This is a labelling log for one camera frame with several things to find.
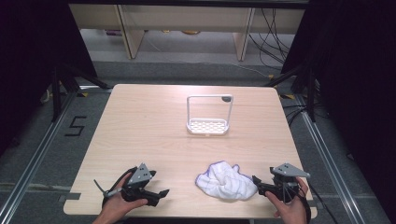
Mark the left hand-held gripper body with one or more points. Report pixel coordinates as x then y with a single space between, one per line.
140 176

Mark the black metal stand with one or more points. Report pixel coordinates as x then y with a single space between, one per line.
59 90
306 87

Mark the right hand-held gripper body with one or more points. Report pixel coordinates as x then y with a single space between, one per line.
288 171

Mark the person's right hand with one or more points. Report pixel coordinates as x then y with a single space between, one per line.
294 213

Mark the yellow floor tape piece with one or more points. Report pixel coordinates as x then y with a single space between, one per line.
82 94
287 96

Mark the white cloth with purple edge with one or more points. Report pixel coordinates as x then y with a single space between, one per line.
225 183

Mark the person's left hand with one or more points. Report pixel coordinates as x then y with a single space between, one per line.
113 207

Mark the black curtain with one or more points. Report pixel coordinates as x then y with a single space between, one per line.
31 62
358 77

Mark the silver metal floor rail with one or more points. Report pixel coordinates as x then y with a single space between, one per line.
330 161
37 155

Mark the light wooden desk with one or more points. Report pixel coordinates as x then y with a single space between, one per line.
186 17

